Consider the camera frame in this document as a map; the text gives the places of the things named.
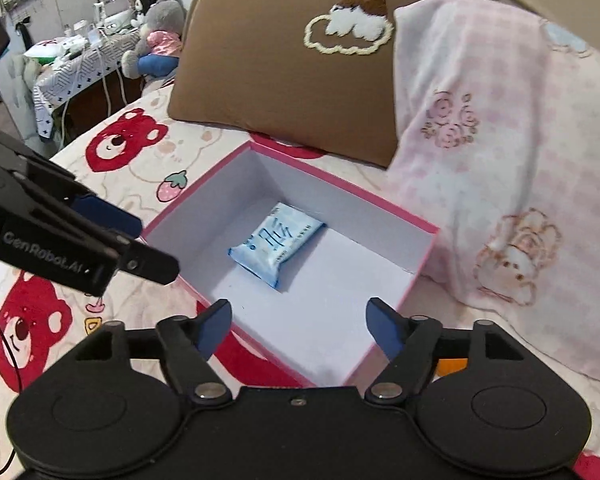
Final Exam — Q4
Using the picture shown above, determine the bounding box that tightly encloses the brown pillow with cloud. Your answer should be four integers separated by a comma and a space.
167, 0, 486, 170

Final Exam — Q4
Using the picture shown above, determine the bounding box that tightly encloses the watermelon print cushion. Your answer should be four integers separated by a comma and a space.
24, 40, 66, 60

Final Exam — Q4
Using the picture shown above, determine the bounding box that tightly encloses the white cable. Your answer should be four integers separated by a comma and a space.
99, 45, 129, 117

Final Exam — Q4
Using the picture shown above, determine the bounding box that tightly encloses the grey plush toy pink shirt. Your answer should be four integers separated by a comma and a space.
121, 0, 186, 80

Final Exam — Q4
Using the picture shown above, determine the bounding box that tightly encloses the dark wooden table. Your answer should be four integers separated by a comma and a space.
62, 67, 146, 137

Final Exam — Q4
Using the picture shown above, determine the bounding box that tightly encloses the black and white plush toy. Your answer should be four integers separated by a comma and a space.
130, 0, 159, 28

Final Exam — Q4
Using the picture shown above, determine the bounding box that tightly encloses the orange makeup sponge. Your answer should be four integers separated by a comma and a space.
439, 359, 468, 379

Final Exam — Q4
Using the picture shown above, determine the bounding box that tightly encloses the grey hanging cloth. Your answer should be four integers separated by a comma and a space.
7, 54, 39, 139

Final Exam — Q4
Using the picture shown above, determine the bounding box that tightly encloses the pink cardboard box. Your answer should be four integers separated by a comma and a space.
141, 140, 441, 389

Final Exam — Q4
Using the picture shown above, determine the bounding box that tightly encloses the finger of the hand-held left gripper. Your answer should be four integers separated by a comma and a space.
0, 126, 144, 239
116, 240, 181, 285

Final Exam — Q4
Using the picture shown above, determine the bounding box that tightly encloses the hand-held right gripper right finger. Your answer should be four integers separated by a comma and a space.
365, 297, 526, 406

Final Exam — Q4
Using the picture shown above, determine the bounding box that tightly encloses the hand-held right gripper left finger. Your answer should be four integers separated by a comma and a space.
75, 298, 233, 406

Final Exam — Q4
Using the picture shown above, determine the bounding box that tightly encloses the pink checked blanket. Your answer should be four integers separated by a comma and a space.
387, 0, 600, 391

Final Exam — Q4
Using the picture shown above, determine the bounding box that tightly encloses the white cabinet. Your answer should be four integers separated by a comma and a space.
0, 0, 99, 47

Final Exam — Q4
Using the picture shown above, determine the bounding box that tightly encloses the cluttered side table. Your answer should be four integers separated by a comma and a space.
32, 32, 142, 139

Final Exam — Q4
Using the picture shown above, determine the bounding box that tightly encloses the blue tissue packet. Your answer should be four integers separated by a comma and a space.
228, 202, 327, 289

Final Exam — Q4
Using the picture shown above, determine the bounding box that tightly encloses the white appliance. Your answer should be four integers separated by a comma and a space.
95, 0, 131, 31

